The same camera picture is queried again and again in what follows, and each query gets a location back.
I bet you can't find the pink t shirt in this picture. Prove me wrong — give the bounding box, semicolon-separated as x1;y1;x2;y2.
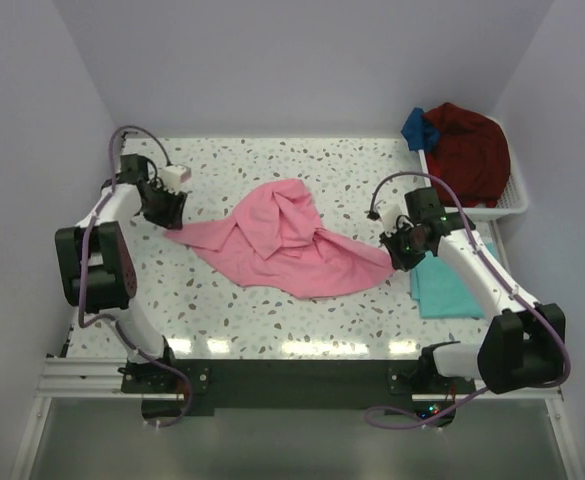
165;179;394;299

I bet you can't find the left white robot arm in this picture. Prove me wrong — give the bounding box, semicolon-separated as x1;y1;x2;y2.
54;154;191;392

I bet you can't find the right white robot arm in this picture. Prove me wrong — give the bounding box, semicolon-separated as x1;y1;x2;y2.
380;187;570;394

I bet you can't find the folded teal t shirt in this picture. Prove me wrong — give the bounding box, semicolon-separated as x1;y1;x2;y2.
410;253;484;319

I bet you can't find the blue t shirt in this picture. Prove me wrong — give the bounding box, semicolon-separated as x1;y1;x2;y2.
401;107;441;152

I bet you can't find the dark red t shirt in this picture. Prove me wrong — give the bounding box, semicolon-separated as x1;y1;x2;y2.
423;102;511;208

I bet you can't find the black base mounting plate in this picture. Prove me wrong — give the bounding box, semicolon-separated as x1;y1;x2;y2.
118;359;475;420

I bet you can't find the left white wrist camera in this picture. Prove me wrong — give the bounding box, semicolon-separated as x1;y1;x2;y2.
158;165;191;191

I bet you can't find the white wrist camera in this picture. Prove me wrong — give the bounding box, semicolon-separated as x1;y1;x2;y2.
367;203;402;234
158;165;191;191

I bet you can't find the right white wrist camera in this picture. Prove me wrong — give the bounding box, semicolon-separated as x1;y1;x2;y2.
367;203;402;234

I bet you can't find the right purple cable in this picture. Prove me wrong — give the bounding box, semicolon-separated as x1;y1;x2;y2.
364;171;572;430

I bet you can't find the purple cable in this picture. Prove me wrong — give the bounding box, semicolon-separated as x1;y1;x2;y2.
77;124;193;429
364;171;572;430

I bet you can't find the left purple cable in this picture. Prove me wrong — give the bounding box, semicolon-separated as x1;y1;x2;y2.
77;124;193;429

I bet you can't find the aluminium frame rail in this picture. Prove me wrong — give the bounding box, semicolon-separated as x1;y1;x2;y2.
35;358;563;400

